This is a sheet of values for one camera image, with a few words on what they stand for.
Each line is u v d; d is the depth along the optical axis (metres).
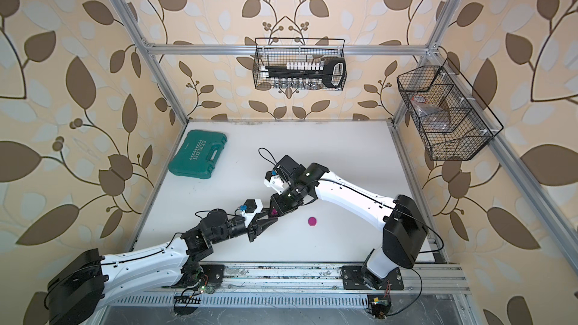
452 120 0.73
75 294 0.42
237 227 0.66
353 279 0.73
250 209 0.63
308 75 0.86
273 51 0.91
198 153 1.02
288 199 0.65
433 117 0.70
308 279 0.75
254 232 0.66
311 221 0.87
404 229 0.42
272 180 0.71
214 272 0.76
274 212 0.71
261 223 0.68
